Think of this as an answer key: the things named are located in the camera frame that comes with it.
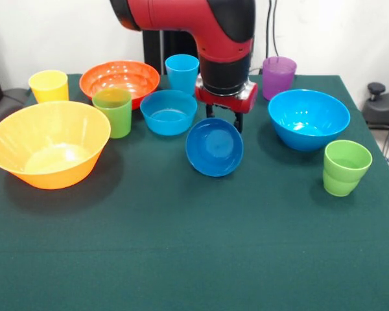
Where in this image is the small light blue bowl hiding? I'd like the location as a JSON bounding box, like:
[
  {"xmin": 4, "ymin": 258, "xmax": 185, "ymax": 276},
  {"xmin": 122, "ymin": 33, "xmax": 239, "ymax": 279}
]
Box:
[{"xmin": 139, "ymin": 89, "xmax": 198, "ymax": 136}]

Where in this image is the large blue bowl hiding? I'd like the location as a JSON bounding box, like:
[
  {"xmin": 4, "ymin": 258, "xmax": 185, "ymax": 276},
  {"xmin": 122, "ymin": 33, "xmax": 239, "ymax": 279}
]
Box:
[{"xmin": 267, "ymin": 89, "xmax": 351, "ymax": 152}]

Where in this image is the dark green tablecloth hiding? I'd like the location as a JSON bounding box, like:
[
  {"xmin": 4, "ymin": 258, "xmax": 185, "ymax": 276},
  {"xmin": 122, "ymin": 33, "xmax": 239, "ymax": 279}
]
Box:
[{"xmin": 0, "ymin": 73, "xmax": 389, "ymax": 311}]

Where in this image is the light blue cup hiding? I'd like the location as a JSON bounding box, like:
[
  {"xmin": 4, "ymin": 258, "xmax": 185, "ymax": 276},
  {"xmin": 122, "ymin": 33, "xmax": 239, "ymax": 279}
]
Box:
[{"xmin": 164, "ymin": 53, "xmax": 201, "ymax": 97}]

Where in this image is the purple cup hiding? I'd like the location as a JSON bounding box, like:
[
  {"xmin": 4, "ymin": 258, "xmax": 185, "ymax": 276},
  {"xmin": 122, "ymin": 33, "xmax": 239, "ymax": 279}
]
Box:
[{"xmin": 262, "ymin": 56, "xmax": 298, "ymax": 102}]

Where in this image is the smooth green cup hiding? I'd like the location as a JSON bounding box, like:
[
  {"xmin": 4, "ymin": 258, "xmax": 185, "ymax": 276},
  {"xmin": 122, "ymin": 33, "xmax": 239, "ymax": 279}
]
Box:
[{"xmin": 91, "ymin": 87, "xmax": 133, "ymax": 139}]

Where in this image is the ridged green cup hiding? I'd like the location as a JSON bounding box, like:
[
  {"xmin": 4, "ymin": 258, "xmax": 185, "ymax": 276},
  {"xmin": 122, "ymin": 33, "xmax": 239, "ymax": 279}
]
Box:
[{"xmin": 322, "ymin": 139, "xmax": 373, "ymax": 198}]

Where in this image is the grey black stand base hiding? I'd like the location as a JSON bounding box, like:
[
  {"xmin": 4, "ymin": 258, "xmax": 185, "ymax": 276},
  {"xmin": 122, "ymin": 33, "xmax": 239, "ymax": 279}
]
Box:
[
  {"xmin": 0, "ymin": 87, "xmax": 32, "ymax": 130},
  {"xmin": 361, "ymin": 82, "xmax": 389, "ymax": 130}
]

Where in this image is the red-orange bowl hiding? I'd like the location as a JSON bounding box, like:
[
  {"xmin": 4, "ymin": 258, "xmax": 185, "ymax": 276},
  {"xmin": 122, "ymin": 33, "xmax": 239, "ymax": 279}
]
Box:
[{"xmin": 79, "ymin": 60, "xmax": 161, "ymax": 111}]

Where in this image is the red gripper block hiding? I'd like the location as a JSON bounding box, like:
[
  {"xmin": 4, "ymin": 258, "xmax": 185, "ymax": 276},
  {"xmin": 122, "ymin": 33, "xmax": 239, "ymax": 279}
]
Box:
[{"xmin": 194, "ymin": 73, "xmax": 259, "ymax": 134}]

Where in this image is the yellow cup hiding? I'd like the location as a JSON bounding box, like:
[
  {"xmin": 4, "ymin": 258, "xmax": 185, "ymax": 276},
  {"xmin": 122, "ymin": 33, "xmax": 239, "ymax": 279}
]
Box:
[{"xmin": 28, "ymin": 69, "xmax": 69, "ymax": 104}]

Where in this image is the large yellow-orange bowl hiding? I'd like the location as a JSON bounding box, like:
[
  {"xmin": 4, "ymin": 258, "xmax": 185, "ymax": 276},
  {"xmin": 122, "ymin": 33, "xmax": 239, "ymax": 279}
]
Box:
[{"xmin": 0, "ymin": 100, "xmax": 112, "ymax": 190}]

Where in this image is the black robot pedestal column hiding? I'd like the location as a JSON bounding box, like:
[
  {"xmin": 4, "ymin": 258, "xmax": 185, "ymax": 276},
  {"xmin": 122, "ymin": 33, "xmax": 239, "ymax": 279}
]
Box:
[{"xmin": 141, "ymin": 28, "xmax": 202, "ymax": 65}]

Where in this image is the black hanging cable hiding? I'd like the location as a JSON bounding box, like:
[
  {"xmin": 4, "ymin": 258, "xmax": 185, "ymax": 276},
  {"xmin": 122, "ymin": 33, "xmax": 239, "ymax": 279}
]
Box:
[{"xmin": 266, "ymin": 0, "xmax": 281, "ymax": 58}]

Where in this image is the small dark blue bowl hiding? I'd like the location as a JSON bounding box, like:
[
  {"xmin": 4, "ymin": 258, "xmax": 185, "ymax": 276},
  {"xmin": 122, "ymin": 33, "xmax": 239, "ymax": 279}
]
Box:
[{"xmin": 185, "ymin": 117, "xmax": 244, "ymax": 178}]

